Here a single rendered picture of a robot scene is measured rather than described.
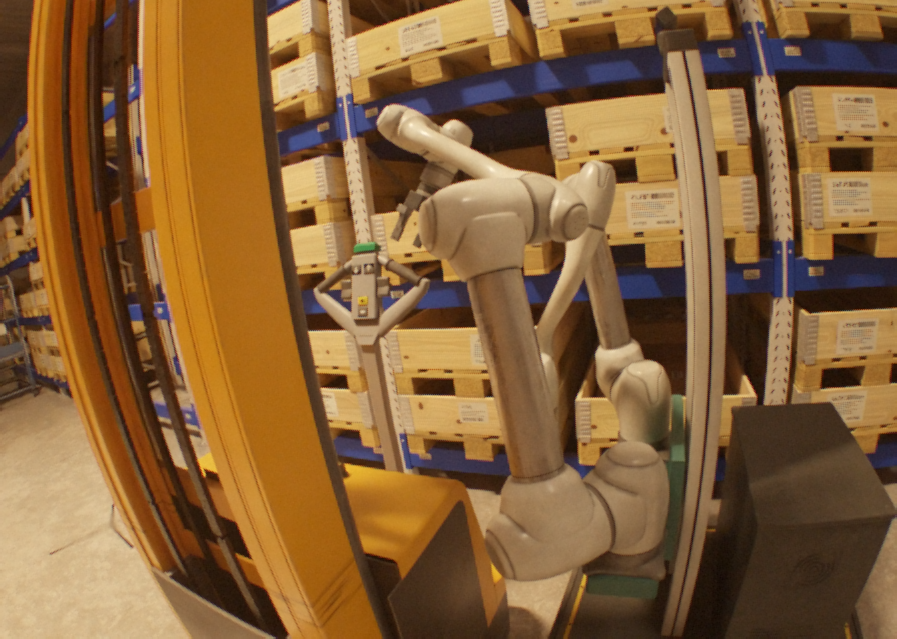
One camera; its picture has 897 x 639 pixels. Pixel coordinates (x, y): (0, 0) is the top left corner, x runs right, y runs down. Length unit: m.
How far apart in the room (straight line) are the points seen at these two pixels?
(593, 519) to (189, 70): 0.94
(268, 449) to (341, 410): 2.01
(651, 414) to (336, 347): 1.69
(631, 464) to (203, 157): 0.86
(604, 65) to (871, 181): 1.20
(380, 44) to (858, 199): 2.17
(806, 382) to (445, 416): 1.69
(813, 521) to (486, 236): 0.86
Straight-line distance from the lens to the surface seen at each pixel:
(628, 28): 1.98
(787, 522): 1.05
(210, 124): 0.63
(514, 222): 0.81
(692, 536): 1.19
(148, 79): 0.72
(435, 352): 2.19
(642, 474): 0.91
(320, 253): 2.42
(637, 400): 1.34
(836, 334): 2.15
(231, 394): 0.62
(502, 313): 0.79
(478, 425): 2.26
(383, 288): 1.41
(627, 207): 1.88
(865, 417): 2.38
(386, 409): 1.51
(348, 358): 2.47
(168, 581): 1.30
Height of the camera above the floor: 1.48
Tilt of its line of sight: 11 degrees down
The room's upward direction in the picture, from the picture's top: 8 degrees counter-clockwise
